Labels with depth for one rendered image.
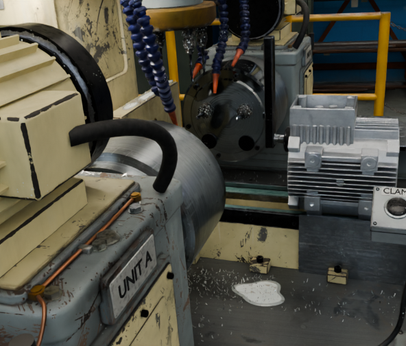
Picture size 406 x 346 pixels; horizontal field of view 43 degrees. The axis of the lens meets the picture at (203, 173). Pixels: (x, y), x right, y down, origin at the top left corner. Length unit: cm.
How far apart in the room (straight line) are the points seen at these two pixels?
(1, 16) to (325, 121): 64
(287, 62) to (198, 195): 76
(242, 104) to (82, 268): 86
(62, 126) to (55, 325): 17
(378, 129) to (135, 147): 47
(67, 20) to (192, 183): 47
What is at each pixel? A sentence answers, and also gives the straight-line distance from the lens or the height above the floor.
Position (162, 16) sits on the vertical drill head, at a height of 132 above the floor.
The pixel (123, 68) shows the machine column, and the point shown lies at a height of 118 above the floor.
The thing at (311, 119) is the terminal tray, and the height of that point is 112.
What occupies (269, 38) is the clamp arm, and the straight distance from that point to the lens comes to 117.
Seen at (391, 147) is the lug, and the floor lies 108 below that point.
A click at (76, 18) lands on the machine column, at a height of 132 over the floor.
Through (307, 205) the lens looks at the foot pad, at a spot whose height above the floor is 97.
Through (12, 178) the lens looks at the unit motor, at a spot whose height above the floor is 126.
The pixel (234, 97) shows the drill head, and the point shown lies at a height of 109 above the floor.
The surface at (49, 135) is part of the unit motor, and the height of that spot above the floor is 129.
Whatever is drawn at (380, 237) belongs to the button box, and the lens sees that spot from 83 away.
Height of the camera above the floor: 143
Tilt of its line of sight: 23 degrees down
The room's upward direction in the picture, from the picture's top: 4 degrees counter-clockwise
